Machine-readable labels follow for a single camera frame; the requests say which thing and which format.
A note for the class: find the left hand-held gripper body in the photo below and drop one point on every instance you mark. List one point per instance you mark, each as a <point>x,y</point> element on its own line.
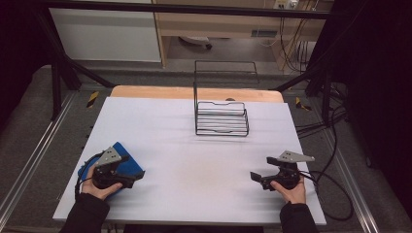
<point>108,176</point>

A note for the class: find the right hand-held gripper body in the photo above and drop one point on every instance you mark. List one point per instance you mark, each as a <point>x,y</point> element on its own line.
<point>286,176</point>

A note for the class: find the blue cloth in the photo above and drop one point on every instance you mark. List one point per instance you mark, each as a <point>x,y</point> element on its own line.
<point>131,163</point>

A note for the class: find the person's right hand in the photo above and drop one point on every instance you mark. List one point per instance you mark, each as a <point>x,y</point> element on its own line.
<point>294,194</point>

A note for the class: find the person's left hand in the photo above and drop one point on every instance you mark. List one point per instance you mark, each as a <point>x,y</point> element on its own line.
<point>94,191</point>

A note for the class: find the yellow black tape strip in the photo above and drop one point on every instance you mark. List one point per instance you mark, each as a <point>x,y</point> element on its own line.
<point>302,104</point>
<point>92,99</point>

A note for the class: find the wooden table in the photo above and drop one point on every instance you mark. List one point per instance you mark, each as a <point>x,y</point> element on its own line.
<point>162,92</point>

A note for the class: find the white cabinet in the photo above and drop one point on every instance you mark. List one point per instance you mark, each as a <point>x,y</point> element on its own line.
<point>103,35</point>

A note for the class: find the office chair base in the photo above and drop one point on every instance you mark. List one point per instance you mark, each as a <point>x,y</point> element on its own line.
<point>196,41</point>

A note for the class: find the wooden desk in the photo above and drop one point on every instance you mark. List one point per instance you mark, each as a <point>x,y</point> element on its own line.
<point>226,24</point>

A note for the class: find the white power strip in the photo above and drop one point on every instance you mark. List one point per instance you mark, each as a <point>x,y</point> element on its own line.
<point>286,4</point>

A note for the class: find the aluminium rail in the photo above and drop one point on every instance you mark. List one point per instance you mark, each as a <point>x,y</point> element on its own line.
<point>351,181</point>
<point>35,158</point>

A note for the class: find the black frame strut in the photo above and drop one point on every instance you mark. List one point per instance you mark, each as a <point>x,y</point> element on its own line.
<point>60,71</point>
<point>319,81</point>

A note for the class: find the black horizontal frame bar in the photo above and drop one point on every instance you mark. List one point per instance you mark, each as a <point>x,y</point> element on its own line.
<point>194,9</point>

